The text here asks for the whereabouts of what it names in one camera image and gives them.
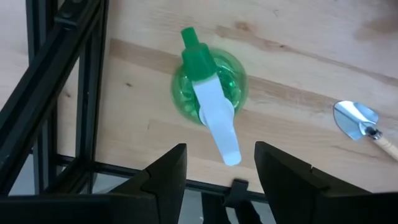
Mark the black edge clamp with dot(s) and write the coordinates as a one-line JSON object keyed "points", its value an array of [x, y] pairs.
{"points": [[236, 191]]}

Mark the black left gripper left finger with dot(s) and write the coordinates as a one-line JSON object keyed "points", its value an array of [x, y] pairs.
{"points": [[168, 180]]}

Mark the black metal table frame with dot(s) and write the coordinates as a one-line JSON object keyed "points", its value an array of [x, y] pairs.
{"points": [[40, 84]]}

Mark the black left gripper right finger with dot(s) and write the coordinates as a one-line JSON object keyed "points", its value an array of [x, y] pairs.
{"points": [[286, 180]]}

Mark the green spray bottle white trigger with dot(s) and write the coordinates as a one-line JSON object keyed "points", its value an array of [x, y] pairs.
{"points": [[199, 62]]}

